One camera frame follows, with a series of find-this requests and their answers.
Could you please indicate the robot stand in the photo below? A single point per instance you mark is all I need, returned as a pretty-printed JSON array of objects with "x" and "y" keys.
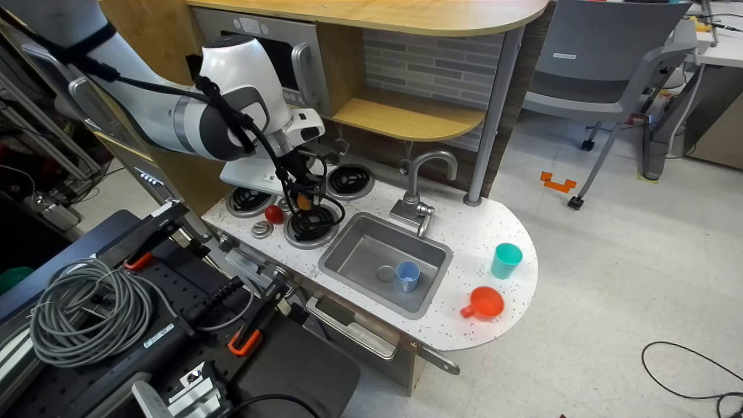
[{"x": 174, "y": 348}]

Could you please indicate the toy kitchen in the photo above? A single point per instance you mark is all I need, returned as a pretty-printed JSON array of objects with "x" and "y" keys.
[{"x": 464, "y": 232}]

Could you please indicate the silver metal bracket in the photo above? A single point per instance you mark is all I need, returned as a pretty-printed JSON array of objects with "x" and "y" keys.
[{"x": 194, "y": 392}]

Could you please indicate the white flat board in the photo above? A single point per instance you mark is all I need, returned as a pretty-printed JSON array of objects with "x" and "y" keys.
[{"x": 252, "y": 174}]

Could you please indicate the orange floor marker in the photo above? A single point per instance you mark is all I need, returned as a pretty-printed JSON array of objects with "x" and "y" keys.
[{"x": 557, "y": 184}]

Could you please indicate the tap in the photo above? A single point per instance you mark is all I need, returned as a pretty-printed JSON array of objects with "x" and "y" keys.
[{"x": 413, "y": 200}]

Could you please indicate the grey chair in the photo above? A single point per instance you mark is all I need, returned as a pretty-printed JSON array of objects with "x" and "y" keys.
[{"x": 598, "y": 64}]

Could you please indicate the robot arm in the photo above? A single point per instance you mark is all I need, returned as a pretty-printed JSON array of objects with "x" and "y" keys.
[{"x": 151, "y": 107}]

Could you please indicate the metal frame rack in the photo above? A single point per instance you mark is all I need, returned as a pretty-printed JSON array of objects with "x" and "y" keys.
[{"x": 40, "y": 133}]

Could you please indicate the black clamp with orange grip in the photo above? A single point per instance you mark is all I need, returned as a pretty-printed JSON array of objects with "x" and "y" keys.
[
  {"x": 145, "y": 235},
  {"x": 258, "y": 316}
]

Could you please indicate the microwave door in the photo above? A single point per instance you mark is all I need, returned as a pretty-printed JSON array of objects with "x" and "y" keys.
[{"x": 267, "y": 52}]

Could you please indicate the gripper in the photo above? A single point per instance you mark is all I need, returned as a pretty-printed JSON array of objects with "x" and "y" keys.
[{"x": 300, "y": 165}]

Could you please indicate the red ball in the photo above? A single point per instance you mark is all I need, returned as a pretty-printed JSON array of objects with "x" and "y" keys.
[{"x": 274, "y": 213}]

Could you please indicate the desk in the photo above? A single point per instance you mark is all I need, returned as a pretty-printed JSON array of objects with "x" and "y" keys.
[{"x": 720, "y": 87}]

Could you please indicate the stove knob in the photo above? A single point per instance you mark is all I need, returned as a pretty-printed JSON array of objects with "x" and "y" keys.
[{"x": 262, "y": 229}]

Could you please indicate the stove burner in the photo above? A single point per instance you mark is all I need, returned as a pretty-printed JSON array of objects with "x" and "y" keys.
[
  {"x": 350, "y": 180},
  {"x": 310, "y": 226},
  {"x": 248, "y": 200}
]

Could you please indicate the teal cup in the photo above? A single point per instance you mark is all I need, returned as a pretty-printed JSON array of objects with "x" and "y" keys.
[{"x": 505, "y": 261}]

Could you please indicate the orange ball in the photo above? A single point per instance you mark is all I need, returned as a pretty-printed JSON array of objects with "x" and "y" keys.
[{"x": 303, "y": 202}]

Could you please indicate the blue cup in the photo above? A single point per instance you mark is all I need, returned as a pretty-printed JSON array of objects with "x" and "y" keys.
[{"x": 408, "y": 276}]

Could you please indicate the sink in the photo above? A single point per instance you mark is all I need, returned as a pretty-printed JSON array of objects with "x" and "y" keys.
[{"x": 377, "y": 255}]

